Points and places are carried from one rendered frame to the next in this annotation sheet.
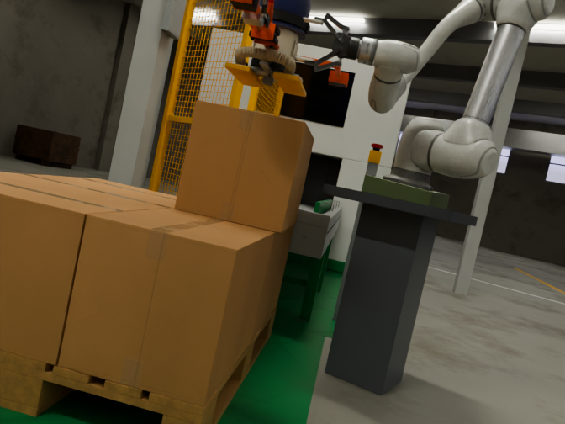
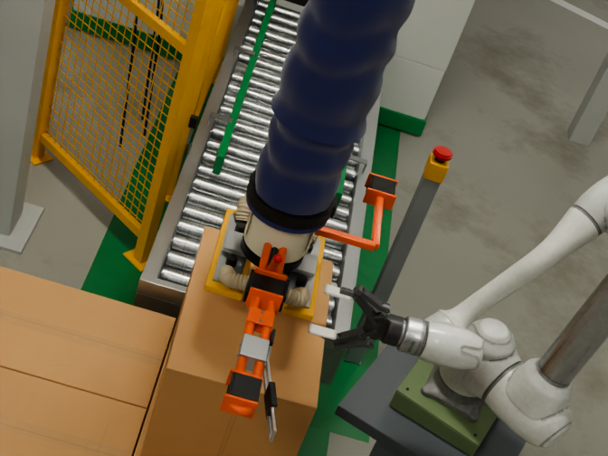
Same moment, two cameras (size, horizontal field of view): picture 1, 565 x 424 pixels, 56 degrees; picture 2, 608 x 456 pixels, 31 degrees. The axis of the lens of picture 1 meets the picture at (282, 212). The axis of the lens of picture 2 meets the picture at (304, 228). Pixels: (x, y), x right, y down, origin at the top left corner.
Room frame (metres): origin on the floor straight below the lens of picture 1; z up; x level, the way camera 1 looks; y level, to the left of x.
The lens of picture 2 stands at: (-0.06, 0.60, 2.99)
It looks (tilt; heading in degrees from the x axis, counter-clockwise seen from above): 37 degrees down; 348
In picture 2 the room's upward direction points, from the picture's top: 20 degrees clockwise
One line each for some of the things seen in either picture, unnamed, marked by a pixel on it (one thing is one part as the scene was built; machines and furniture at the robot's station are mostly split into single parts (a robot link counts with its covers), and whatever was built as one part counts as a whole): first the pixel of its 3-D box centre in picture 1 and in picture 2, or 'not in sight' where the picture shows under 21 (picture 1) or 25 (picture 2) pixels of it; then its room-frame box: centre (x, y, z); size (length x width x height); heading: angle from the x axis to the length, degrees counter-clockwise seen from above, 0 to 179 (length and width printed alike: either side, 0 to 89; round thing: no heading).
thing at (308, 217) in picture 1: (258, 205); (243, 314); (2.55, 0.12, 0.58); 0.70 x 0.03 x 0.06; 83
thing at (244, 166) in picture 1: (252, 169); (240, 359); (2.18, 0.16, 0.74); 0.60 x 0.40 x 0.40; 174
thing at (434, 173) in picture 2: (356, 235); (393, 266); (3.05, -0.45, 0.50); 0.07 x 0.07 x 1.00; 83
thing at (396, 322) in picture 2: (345, 47); (382, 327); (1.90, -0.10, 1.23); 0.09 x 0.07 x 0.08; 84
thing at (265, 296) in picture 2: (264, 33); (266, 290); (1.94, 0.20, 1.23); 0.10 x 0.08 x 0.06; 83
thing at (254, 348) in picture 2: (253, 15); (252, 353); (1.73, 0.22, 1.22); 0.07 x 0.07 x 0.04; 83
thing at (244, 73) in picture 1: (246, 72); (234, 248); (2.20, 0.26, 1.13); 0.34 x 0.10 x 0.05; 173
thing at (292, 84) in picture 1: (291, 81); (303, 268); (2.18, 0.08, 1.13); 0.34 x 0.10 x 0.05; 173
